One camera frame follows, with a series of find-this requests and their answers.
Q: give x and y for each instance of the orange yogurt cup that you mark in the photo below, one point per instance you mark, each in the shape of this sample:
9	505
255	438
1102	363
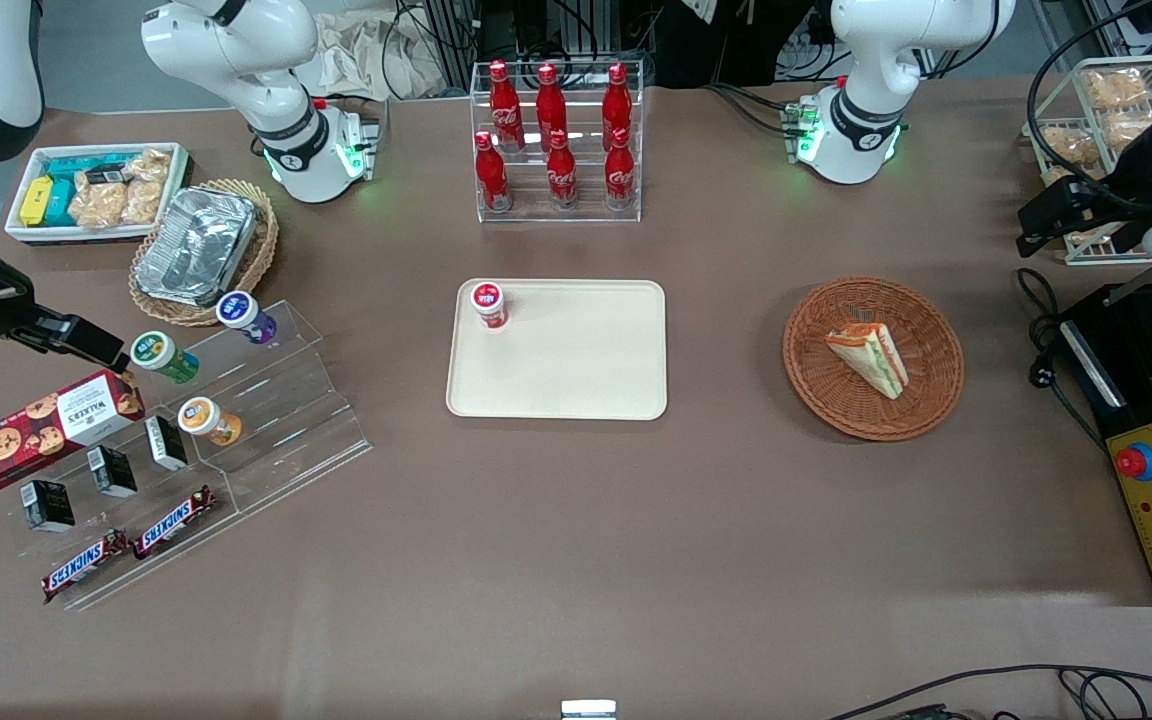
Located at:
206	420

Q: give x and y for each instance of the brown wicker basket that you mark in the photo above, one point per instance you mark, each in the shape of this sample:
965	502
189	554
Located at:
836	400

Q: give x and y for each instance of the clear acrylic stepped display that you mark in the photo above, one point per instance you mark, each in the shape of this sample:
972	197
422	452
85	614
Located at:
286	420

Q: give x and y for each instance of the beige plastic tray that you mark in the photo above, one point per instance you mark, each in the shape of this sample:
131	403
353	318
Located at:
576	360

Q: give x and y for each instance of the black machine with yellow panel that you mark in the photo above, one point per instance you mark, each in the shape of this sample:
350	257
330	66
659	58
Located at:
1126	400

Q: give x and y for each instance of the white rectangular bin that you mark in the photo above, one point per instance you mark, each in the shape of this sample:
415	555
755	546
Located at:
21	232

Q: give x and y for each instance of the green yogurt cup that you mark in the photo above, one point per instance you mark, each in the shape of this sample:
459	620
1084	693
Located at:
161	355

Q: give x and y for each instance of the bagged pastry snack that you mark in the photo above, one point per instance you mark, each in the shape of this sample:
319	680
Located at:
1061	145
1116	88
1131	128

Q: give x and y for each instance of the yellow small box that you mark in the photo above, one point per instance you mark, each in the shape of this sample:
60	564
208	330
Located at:
36	200

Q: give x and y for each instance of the teal long box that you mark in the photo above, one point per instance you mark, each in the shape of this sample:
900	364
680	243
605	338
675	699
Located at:
76	165

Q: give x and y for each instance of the snickers chocolate bar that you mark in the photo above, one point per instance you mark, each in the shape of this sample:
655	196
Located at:
84	566
174	522

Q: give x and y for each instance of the clear bag of crackers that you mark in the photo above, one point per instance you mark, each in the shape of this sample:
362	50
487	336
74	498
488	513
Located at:
98	205
151	165
143	200

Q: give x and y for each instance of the beige cloth bag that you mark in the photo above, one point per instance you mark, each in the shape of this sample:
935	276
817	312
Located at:
356	60

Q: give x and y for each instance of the light wicker basket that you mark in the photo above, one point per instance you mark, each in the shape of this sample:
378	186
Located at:
261	250

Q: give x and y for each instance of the aluminium foil container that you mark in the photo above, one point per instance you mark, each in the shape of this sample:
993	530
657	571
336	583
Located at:
196	245

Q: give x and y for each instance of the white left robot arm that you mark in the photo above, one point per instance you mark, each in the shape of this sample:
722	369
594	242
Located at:
876	60

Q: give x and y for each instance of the clear acrylic bottle rack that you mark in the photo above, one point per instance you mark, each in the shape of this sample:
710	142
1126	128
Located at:
586	215

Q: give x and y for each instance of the red cola bottle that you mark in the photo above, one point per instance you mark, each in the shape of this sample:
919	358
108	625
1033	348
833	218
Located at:
492	180
617	100
620	178
551	105
562	180
505	105

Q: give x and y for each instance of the triangular sandwich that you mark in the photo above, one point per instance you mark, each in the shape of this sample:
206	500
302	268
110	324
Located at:
874	358

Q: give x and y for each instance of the red lid yogurt cup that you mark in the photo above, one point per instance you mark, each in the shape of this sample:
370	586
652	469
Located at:
489	303

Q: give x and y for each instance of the small black carton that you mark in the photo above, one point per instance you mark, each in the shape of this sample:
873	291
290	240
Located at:
166	443
113	471
48	505

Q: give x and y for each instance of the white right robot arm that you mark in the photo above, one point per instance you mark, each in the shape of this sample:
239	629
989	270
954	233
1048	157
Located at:
236	50

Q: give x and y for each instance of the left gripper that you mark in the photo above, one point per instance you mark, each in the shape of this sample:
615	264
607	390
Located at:
1133	166

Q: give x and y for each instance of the small white box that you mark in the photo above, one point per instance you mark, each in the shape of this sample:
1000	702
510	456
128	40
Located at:
588	709

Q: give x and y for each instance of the purple yogurt cup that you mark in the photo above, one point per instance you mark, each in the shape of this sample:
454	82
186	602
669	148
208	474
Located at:
241	314

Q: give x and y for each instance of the red cookie box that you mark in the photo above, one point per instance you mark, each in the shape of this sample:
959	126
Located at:
36	435

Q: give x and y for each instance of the teal small box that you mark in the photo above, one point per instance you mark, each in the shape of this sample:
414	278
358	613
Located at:
62	203

